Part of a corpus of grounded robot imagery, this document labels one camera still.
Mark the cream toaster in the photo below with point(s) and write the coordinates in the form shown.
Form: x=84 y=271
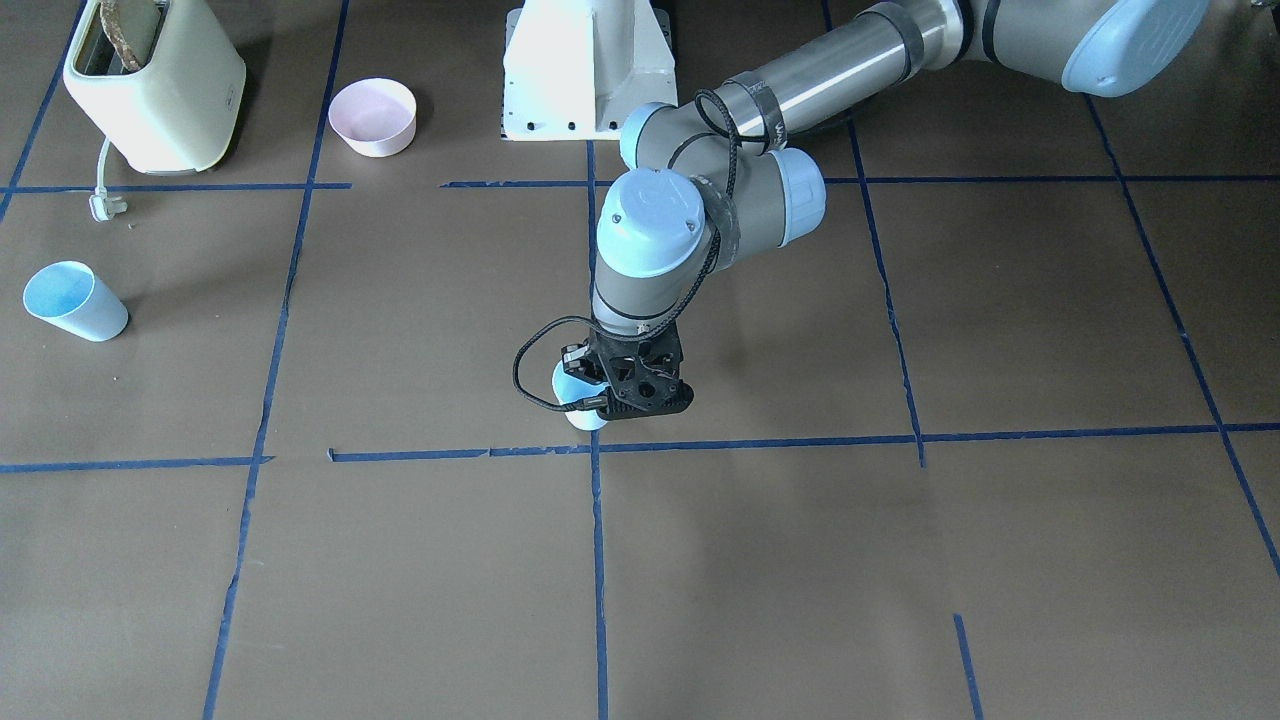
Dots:
x=177 y=115

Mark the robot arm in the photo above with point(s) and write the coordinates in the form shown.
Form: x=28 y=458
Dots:
x=717 y=180

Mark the light blue cup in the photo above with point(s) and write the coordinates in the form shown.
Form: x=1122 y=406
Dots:
x=569 y=388
x=72 y=297

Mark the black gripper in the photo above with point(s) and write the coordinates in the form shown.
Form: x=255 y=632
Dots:
x=576 y=362

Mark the bread slice in toaster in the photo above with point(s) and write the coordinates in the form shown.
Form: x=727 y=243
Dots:
x=132 y=28

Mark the pink bowl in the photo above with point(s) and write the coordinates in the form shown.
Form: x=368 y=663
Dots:
x=377 y=117

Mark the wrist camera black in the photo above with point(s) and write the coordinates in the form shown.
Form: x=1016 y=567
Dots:
x=625 y=402

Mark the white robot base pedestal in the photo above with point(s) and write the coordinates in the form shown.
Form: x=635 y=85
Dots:
x=576 y=70

